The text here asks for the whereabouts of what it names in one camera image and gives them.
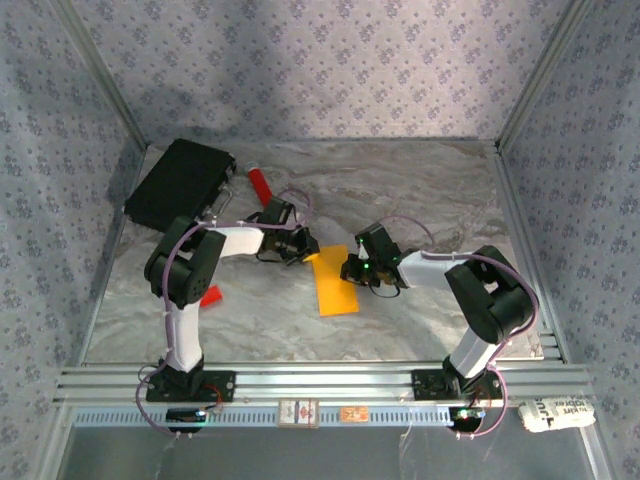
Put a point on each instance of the small orange sticker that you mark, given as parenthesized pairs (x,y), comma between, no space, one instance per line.
(354,413)

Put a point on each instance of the white printed label card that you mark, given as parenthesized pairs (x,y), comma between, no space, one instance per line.
(298,412)

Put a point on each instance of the long aluminium mounting rail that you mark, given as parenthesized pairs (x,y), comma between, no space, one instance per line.
(325,382)

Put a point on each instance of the small red plastic piece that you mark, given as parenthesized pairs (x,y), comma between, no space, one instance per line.
(212,296)

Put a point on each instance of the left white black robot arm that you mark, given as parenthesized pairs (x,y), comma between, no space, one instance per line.
(240,242)

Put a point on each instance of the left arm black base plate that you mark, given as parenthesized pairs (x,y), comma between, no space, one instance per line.
(220,385)

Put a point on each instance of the black carrying case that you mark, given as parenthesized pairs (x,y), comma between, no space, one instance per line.
(175,185)

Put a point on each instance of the orange paper sheet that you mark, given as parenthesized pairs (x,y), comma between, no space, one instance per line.
(335,295)

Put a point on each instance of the red cylindrical tube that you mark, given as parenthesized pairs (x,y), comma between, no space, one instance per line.
(257,180)

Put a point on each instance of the right black controller board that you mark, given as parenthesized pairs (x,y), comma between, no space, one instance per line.
(465,417)

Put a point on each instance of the aluminium frame post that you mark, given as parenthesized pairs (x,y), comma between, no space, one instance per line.
(102,75)
(541,75)

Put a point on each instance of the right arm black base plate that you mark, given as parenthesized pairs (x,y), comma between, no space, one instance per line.
(430,385)

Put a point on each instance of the left black controller board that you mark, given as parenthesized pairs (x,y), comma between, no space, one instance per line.
(182,415)

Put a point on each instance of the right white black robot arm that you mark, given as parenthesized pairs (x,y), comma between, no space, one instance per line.
(425,270)

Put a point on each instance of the crumpled white printed paper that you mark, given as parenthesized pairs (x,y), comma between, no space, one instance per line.
(560,415)

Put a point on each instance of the black controller board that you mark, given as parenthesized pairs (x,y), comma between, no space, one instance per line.
(182,415)
(465,417)

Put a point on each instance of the grey metal panel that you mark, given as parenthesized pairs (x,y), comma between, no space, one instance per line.
(325,455)

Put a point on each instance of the aluminium side rail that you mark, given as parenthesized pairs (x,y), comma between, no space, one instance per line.
(514,200)
(102,280)

